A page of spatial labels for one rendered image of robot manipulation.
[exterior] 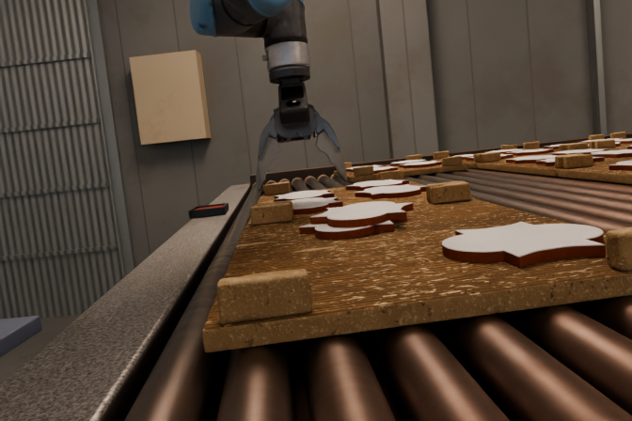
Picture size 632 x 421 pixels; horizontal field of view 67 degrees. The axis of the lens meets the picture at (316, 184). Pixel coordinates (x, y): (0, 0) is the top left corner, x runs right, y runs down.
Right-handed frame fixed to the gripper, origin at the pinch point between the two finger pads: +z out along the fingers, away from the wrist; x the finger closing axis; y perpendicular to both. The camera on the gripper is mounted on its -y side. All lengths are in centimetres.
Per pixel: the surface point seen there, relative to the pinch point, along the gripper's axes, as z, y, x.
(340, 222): 3.6, -27.6, -3.0
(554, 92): -38, 240, -187
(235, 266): 5.6, -35.9, 8.3
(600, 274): 6, -51, -18
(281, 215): 3.3, -12.6, 3.9
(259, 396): 8, -58, 5
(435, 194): 3.0, -12.3, -19.0
